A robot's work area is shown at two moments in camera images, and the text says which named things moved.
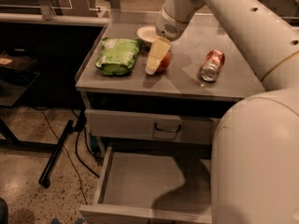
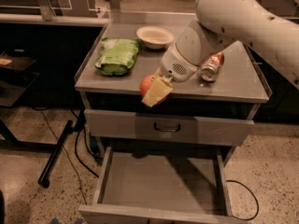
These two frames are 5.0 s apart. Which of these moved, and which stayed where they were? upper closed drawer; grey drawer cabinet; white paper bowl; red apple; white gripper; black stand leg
Moved: white gripper; red apple
Stayed: black stand leg; upper closed drawer; grey drawer cabinet; white paper bowl
